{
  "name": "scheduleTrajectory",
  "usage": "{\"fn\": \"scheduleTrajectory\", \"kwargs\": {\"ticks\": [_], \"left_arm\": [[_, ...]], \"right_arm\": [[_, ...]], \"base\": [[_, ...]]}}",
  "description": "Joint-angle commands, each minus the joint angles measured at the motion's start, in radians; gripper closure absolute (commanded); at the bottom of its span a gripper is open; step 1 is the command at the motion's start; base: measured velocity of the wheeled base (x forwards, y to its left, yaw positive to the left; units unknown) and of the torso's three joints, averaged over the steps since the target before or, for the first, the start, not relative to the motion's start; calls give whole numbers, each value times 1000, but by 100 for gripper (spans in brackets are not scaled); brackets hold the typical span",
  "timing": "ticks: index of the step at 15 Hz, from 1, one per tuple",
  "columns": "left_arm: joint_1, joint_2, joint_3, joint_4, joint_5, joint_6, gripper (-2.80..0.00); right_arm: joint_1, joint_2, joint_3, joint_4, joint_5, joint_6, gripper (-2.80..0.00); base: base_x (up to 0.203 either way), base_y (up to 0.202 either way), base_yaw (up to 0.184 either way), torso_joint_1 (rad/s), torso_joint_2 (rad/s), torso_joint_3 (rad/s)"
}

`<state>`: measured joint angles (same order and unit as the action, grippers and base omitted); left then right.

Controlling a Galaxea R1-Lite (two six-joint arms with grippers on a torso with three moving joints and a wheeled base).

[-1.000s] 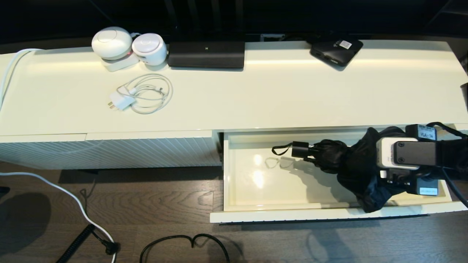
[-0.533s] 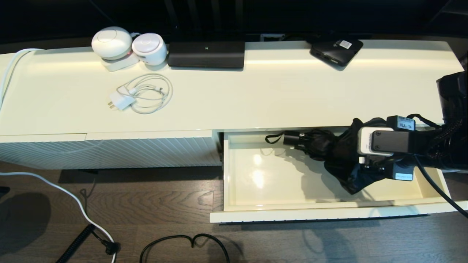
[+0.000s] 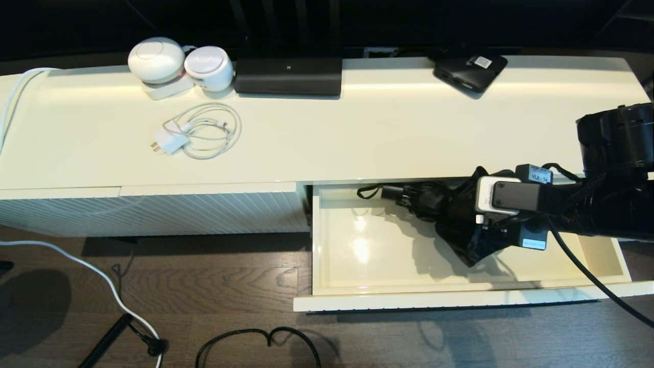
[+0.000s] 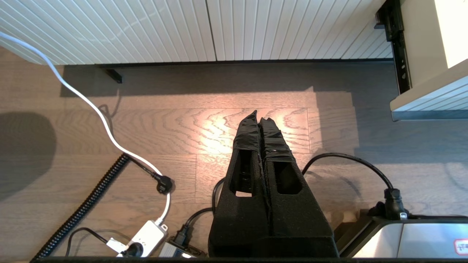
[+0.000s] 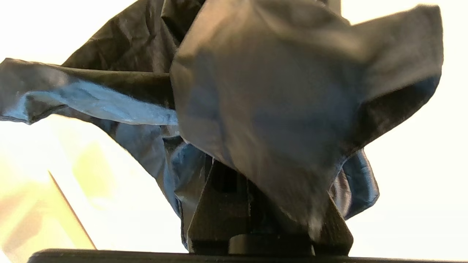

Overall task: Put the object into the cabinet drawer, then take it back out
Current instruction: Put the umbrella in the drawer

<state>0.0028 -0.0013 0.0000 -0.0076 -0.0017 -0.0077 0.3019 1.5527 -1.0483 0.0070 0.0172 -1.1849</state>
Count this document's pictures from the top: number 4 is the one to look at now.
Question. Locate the white power strip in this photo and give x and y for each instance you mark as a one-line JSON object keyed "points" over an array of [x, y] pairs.
{"points": [[146, 235]]}

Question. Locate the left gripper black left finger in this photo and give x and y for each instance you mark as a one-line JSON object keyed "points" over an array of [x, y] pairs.
{"points": [[241, 219]]}

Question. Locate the white fluted drawer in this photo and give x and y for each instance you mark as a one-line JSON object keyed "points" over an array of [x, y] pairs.
{"points": [[424, 47]]}

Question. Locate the grey power adapter box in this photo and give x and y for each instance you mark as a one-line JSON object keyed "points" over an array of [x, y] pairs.
{"points": [[170, 250]]}

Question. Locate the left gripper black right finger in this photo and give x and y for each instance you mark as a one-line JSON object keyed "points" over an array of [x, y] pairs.
{"points": [[299, 223]]}

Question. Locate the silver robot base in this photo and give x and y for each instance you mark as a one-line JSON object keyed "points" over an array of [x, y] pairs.
{"points": [[420, 237]]}

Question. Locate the white ribbed tv cabinet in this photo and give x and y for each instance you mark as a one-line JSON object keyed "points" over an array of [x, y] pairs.
{"points": [[146, 29]]}

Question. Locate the black angled power plug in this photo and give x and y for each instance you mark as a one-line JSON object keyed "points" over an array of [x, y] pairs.
{"points": [[163, 184]]}

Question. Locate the black drawer slide rail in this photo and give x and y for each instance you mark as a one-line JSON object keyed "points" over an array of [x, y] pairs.
{"points": [[400, 54]]}

